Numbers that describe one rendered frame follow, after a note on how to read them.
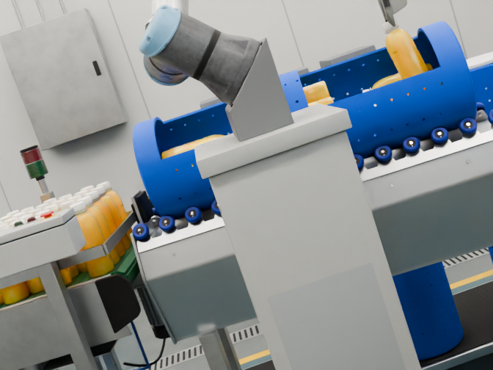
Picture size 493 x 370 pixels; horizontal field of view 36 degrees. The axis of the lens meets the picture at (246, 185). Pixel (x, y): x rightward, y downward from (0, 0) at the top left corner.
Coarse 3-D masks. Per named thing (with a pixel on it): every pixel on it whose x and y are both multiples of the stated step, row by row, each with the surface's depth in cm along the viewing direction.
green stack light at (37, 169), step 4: (40, 160) 247; (28, 164) 246; (32, 164) 245; (36, 164) 246; (40, 164) 247; (44, 164) 248; (28, 168) 246; (32, 168) 246; (36, 168) 246; (40, 168) 246; (44, 168) 248; (28, 172) 247; (32, 172) 246; (36, 172) 246; (40, 172) 246; (44, 172) 247; (32, 176) 246; (36, 176) 246
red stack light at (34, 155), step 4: (36, 148) 246; (24, 152) 247; (28, 152) 245; (32, 152) 245; (36, 152) 246; (40, 152) 248; (24, 156) 245; (28, 156) 245; (32, 156) 245; (36, 156) 246; (40, 156) 247; (24, 160) 246; (28, 160) 245; (32, 160) 245; (36, 160) 246; (24, 164) 248
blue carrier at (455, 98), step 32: (448, 32) 191; (352, 64) 210; (384, 64) 213; (448, 64) 187; (288, 96) 193; (352, 96) 190; (384, 96) 189; (416, 96) 189; (448, 96) 189; (160, 128) 216; (192, 128) 219; (224, 128) 220; (352, 128) 191; (384, 128) 192; (416, 128) 194; (448, 128) 198; (160, 160) 196; (192, 160) 195; (160, 192) 197; (192, 192) 198
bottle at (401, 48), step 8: (392, 32) 192; (400, 32) 192; (392, 40) 192; (400, 40) 191; (408, 40) 191; (392, 48) 192; (400, 48) 191; (408, 48) 191; (416, 48) 193; (392, 56) 193; (400, 56) 192; (408, 56) 191; (416, 56) 192; (400, 64) 192; (408, 64) 191; (416, 64) 191; (424, 64) 192; (400, 72) 194; (408, 72) 192; (416, 72) 191; (424, 72) 192; (424, 88) 192
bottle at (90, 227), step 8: (80, 216) 194; (88, 216) 195; (80, 224) 194; (88, 224) 194; (96, 224) 196; (88, 232) 194; (96, 232) 195; (88, 240) 194; (96, 240) 195; (104, 240) 198; (88, 248) 195; (104, 256) 196; (88, 264) 196; (96, 264) 195; (104, 264) 196; (112, 264) 198; (96, 272) 196; (104, 272) 196
